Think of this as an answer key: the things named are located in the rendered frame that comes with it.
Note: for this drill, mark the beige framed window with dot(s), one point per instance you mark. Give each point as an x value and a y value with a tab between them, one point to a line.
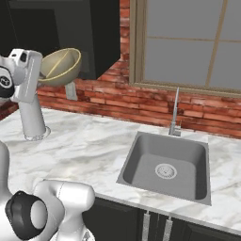
185	40

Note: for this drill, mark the black cupboard door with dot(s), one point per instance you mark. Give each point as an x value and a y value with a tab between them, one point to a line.
200	233
116	221

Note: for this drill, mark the grey sink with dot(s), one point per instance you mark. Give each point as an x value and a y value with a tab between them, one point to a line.
169	166

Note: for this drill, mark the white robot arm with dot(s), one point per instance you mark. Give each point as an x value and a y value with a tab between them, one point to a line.
70	200

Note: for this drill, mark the black open wall cabinet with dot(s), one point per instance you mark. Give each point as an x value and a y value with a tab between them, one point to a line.
100	28

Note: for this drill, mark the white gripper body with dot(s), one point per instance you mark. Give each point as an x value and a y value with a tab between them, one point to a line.
31	78

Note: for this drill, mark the silver tap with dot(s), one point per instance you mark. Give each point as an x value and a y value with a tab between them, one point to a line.
174	120

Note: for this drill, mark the beige bowl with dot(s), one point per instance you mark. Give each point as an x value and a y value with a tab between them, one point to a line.
59	67

